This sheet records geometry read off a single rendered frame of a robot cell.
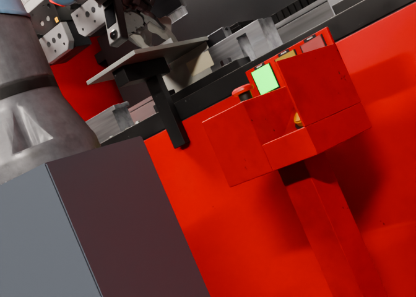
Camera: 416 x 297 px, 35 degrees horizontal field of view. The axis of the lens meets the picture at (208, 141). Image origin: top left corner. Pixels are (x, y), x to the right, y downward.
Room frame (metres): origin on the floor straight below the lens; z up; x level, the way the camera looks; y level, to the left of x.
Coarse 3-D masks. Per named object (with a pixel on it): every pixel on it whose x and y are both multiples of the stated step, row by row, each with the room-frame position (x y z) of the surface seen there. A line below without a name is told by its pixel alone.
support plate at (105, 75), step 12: (144, 48) 1.43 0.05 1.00; (156, 48) 1.46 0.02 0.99; (168, 48) 1.50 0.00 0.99; (180, 48) 1.56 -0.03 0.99; (192, 48) 1.62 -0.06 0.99; (120, 60) 1.44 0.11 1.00; (132, 60) 1.46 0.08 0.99; (144, 60) 1.51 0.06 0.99; (168, 60) 1.65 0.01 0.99; (108, 72) 1.48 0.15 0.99
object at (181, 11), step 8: (160, 0) 1.67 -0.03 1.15; (168, 0) 1.66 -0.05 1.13; (176, 0) 1.64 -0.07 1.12; (184, 0) 1.65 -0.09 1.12; (152, 8) 1.70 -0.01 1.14; (160, 8) 1.68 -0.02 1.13; (168, 8) 1.66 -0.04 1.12; (176, 8) 1.65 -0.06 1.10; (184, 8) 1.64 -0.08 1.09; (160, 16) 1.69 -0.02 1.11; (168, 16) 1.68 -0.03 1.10; (176, 16) 1.67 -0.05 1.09
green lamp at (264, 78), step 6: (264, 66) 1.17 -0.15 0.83; (252, 72) 1.20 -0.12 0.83; (258, 72) 1.19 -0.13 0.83; (264, 72) 1.18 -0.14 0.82; (270, 72) 1.17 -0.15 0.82; (258, 78) 1.19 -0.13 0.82; (264, 78) 1.18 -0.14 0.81; (270, 78) 1.17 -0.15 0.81; (258, 84) 1.19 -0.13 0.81; (264, 84) 1.18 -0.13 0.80; (270, 84) 1.18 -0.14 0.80; (276, 84) 1.17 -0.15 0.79; (264, 90) 1.19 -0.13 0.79; (270, 90) 1.18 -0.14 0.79
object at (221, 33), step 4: (220, 28) 1.58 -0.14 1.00; (224, 28) 1.58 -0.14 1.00; (228, 28) 1.59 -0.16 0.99; (216, 32) 1.59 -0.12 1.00; (220, 32) 1.58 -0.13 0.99; (224, 32) 1.58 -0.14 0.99; (228, 32) 1.59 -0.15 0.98; (208, 36) 1.61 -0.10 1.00; (212, 36) 1.60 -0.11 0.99; (216, 36) 1.59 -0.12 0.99; (220, 36) 1.58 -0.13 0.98; (224, 36) 1.58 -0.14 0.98; (228, 36) 1.58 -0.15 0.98; (208, 40) 1.61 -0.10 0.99; (212, 40) 1.60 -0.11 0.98; (216, 40) 1.59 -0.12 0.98; (220, 40) 1.59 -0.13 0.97; (208, 44) 1.61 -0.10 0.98; (212, 44) 1.60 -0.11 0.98
